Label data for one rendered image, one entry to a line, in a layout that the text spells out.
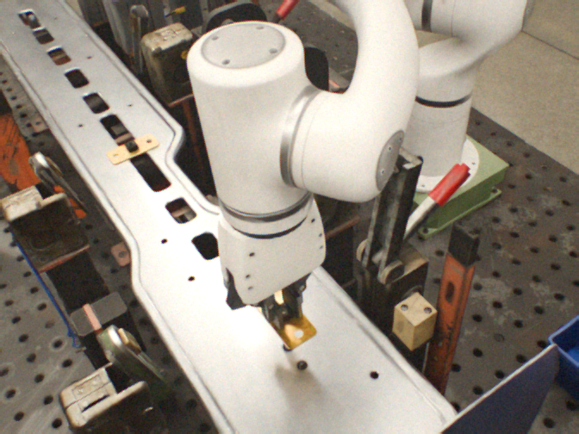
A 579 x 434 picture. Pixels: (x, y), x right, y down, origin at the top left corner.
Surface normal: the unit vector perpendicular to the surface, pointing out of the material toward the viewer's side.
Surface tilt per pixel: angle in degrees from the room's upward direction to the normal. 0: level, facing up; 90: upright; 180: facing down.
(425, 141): 92
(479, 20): 86
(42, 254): 90
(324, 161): 64
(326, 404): 0
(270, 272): 92
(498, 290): 0
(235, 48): 0
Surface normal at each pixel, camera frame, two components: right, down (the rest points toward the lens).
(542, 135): -0.07, -0.68
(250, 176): -0.24, 0.75
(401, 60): 0.59, 0.09
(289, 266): 0.57, 0.61
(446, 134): 0.15, 0.74
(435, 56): -0.53, -0.50
